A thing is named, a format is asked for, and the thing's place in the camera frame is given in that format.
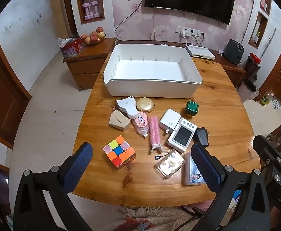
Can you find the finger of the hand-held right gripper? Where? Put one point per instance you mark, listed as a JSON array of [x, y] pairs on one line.
[[272, 151]]

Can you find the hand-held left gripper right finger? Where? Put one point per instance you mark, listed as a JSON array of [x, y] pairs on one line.
[[206, 170]]

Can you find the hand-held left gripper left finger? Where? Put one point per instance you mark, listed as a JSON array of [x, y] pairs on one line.
[[79, 166]]

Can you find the clear photo card case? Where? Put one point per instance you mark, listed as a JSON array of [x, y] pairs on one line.
[[193, 173]]

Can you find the black charger plug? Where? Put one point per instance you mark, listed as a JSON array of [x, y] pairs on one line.
[[201, 137]]

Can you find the colourful puzzle cube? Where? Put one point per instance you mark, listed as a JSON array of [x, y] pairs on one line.
[[118, 151]]

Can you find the white device with screen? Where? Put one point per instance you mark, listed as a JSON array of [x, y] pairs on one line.
[[181, 136]]

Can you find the beige small box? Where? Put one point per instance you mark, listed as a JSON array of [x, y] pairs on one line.
[[120, 121]]

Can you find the white charger plug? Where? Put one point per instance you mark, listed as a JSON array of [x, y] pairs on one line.
[[170, 121]]

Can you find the pink clip tool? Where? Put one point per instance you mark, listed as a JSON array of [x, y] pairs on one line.
[[154, 132]]

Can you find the white plastic storage bin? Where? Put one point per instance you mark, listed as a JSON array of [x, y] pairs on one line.
[[150, 67]]

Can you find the green square box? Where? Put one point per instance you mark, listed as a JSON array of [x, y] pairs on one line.
[[192, 108]]

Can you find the wooden display cabinet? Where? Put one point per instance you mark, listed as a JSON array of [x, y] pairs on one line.
[[280, 86]]

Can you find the grey trash bin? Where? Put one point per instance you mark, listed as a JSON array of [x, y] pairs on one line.
[[247, 90]]

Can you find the fringed patterned blanket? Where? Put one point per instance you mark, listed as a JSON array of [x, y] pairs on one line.
[[150, 217]]

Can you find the pink correction tape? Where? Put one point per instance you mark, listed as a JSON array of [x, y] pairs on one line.
[[140, 124]]

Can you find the white tape dispenser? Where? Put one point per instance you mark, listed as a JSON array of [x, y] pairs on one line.
[[128, 107]]

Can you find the dark jar with red lid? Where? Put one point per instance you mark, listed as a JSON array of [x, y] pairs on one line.
[[252, 66]]

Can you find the gold round compact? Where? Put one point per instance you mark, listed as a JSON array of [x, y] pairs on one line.
[[145, 104]]

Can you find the long wooden television cabinet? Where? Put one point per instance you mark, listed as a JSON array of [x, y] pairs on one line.
[[232, 68]]

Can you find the small wooden side cabinet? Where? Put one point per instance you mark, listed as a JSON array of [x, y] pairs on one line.
[[87, 67]]

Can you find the brown wooden door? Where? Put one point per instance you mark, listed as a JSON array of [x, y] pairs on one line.
[[3, 96]]

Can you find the black speaker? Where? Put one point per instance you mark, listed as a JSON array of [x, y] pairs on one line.
[[233, 51]]

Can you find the grey metal rod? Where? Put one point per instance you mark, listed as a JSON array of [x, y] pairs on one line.
[[269, 42]]

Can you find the red gift box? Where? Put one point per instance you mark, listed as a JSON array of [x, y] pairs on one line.
[[73, 49]]

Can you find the white set-top box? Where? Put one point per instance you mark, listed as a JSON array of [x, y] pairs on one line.
[[200, 51]]

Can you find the white plastic bag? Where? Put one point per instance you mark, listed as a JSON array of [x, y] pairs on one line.
[[64, 42]]

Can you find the bowl of fruit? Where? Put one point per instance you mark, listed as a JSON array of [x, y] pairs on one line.
[[93, 37]]

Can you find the white plug adapter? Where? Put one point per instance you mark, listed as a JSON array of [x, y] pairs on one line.
[[185, 34]]

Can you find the pink dumbbell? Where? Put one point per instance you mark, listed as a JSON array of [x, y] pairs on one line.
[[87, 10], [96, 9]]

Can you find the narrow wooden wall niche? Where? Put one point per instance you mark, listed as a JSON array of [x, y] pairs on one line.
[[263, 24]]

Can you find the white wall socket strip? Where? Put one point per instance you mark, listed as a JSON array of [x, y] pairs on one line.
[[193, 31]]

